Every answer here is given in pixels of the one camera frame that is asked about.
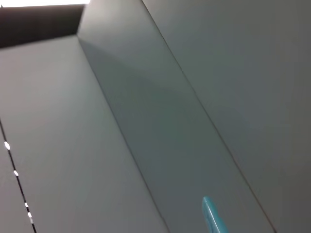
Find bright ceiling light strip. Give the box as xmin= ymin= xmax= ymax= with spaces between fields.
xmin=0 ymin=0 xmax=92 ymax=8

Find blue capped scissors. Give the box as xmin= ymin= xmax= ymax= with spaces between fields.
xmin=202 ymin=196 xmax=229 ymax=233

